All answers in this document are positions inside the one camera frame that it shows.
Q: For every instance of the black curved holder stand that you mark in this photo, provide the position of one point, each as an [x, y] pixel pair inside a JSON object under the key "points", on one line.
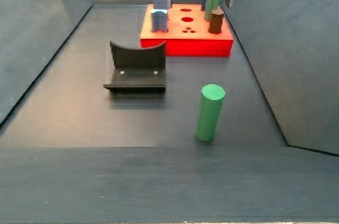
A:
{"points": [[138, 68]]}

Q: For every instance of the green round cylinder peg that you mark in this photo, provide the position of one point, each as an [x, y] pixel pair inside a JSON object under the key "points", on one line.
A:
{"points": [[210, 104]]}

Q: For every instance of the brown round peg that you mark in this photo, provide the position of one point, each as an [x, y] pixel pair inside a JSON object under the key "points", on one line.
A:
{"points": [[216, 21]]}

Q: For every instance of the red peg board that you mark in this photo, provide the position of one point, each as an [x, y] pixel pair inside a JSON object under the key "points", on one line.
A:
{"points": [[186, 37]]}

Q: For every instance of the small dark blue peg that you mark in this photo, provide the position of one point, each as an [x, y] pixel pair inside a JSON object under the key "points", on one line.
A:
{"points": [[204, 5]]}

